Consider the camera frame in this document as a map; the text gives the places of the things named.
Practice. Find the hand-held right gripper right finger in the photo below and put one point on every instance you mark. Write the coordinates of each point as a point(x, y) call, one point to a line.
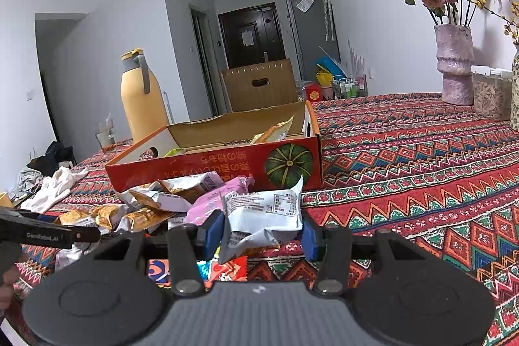
point(311, 242)

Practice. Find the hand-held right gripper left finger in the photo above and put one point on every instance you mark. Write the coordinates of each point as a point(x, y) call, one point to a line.
point(213, 234)

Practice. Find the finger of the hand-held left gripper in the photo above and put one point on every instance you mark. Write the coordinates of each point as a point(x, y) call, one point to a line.
point(24, 214)

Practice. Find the pink snack packet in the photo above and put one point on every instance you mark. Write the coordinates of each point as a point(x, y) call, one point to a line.
point(211, 204)

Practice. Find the grey white snack packet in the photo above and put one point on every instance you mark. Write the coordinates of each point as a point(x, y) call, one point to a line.
point(259, 216)

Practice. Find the orange cardboard box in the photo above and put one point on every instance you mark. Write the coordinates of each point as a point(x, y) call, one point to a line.
point(243, 163)

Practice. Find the green snack packet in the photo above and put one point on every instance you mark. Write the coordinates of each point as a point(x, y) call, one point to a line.
point(175, 152)

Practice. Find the gold red snack packet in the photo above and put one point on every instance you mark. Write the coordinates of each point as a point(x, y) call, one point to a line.
point(271, 133)

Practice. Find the person's left hand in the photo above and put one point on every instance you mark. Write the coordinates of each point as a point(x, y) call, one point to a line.
point(8, 289)

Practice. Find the grey crumpled cloth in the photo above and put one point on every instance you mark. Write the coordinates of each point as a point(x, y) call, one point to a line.
point(26, 182)

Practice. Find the white cloth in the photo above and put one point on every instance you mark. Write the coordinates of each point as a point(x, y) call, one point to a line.
point(52, 188)

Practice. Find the red packet with blue label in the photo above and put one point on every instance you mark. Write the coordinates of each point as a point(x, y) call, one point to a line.
point(227, 271)

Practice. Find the pile of white cracker packets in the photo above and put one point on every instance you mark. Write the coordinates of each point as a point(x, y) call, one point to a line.
point(162, 201)

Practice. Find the dark clothes pile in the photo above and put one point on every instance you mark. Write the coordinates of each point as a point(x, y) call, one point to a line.
point(52, 157)

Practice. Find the clear drinking glass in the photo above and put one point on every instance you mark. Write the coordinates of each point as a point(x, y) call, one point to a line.
point(105, 139)

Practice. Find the yellow thermos jug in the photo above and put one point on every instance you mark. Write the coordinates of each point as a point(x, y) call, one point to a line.
point(142, 107)

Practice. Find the brown cardboard box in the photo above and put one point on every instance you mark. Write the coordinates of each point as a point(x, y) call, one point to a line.
point(243, 86)

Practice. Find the red gift box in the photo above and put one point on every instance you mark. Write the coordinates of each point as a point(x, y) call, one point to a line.
point(314, 91)

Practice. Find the yellow bag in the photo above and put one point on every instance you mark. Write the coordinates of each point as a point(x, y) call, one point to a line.
point(323, 77)

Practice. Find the grey interior door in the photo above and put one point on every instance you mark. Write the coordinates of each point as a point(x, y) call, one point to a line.
point(200, 54)

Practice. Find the blue plastic dustpan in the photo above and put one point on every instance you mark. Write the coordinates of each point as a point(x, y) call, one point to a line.
point(330, 62)

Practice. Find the pink feathery decoration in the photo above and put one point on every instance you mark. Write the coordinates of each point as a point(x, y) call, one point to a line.
point(357, 60)

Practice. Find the paper notice on door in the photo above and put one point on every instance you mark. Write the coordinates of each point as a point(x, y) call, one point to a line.
point(247, 38)

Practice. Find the grey refrigerator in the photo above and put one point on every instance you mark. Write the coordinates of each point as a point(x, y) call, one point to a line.
point(312, 42)

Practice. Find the dark entrance door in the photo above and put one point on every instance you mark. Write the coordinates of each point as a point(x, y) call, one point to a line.
point(259, 25)

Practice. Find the pink textured vase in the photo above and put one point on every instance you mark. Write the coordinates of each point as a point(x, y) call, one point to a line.
point(454, 66)

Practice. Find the white folded umbrella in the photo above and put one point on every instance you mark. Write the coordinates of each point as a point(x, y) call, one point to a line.
point(327, 15)

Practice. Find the clear food storage container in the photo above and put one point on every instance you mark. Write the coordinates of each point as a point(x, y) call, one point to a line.
point(490, 94)

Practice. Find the paper sheet on refrigerator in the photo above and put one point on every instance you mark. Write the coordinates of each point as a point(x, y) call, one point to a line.
point(305, 4)

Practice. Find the floral slim vase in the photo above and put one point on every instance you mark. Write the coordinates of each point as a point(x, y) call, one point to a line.
point(515, 86)

